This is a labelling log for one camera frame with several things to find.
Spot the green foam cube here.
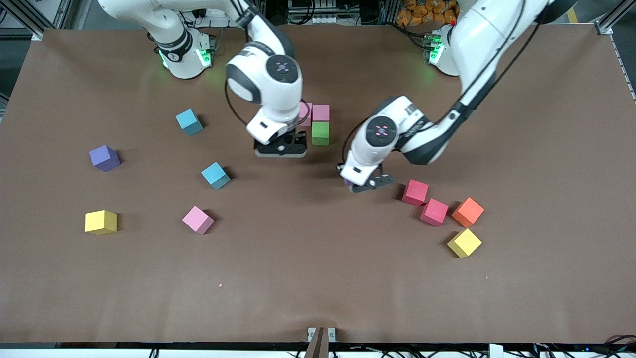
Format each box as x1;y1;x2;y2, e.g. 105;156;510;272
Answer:
311;121;330;146

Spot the cyan foam cube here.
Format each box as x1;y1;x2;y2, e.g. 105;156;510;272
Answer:
201;162;232;190
175;108;204;136

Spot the crimson foam cube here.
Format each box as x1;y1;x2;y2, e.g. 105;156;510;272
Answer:
402;179;429;206
420;198;449;227

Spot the yellow foam cube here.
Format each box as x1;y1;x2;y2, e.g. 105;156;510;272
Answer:
84;210;118;235
447;228;482;258

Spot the brown table cover sheet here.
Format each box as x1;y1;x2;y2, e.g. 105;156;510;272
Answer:
0;25;636;345

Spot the grey electronics rack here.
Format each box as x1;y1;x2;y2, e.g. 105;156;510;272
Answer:
287;0;344;25

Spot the orange foam cube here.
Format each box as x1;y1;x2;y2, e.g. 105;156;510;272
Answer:
451;197;485;227

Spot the white power strip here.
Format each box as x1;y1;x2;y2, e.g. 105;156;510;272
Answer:
191;10;237;28

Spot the bag of orange items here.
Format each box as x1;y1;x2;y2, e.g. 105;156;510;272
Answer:
396;0;458;26

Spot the metal bracket with wooden strip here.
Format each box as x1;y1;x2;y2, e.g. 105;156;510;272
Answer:
307;327;337;358

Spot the aluminium frame post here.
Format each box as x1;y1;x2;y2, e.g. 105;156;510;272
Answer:
0;0;75;40
594;0;636;35

